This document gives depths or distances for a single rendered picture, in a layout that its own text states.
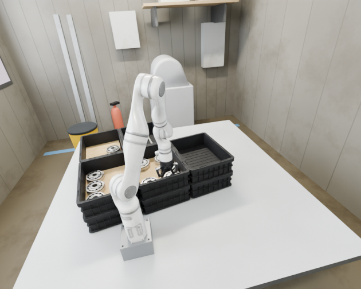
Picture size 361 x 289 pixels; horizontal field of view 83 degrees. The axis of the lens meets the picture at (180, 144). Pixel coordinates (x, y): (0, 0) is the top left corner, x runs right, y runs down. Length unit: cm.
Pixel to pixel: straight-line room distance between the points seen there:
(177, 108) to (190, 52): 112
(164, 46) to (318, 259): 332
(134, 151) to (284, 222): 88
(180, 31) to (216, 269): 335
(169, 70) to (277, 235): 239
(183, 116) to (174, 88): 45
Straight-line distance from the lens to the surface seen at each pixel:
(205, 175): 125
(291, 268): 115
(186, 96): 307
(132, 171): 82
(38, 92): 405
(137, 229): 100
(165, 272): 107
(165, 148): 109
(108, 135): 179
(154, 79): 80
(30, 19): 389
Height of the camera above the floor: 163
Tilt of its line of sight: 30 degrees down
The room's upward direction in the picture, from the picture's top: 4 degrees counter-clockwise
